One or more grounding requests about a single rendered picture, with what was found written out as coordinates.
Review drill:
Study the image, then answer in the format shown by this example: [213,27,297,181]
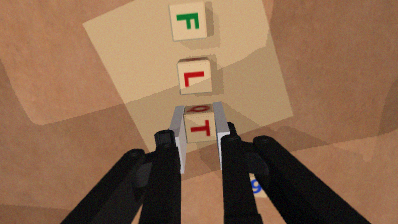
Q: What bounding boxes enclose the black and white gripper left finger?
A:
[60,105,187,224]

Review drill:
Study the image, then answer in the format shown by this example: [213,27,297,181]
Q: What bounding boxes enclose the tan square mat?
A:
[83,0,294,152]

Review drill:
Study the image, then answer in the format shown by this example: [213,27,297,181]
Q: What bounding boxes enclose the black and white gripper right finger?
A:
[212,102,371,224]

